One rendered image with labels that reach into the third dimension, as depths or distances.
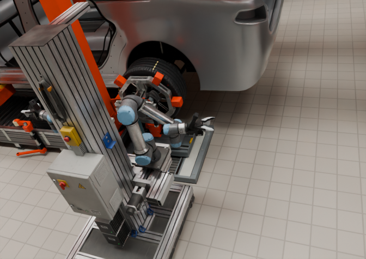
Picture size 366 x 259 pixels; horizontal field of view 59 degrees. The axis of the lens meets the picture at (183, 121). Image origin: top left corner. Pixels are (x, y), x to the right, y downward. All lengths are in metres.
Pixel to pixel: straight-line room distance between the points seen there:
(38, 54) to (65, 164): 0.77
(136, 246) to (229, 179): 1.15
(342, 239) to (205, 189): 1.28
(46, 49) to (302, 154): 2.71
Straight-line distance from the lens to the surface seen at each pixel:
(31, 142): 4.59
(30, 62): 1.98
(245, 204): 3.23
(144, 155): 2.38
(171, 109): 3.12
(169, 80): 3.04
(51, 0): 2.85
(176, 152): 3.58
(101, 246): 3.07
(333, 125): 4.00
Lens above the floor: 2.66
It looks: 40 degrees down
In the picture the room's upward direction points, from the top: 14 degrees counter-clockwise
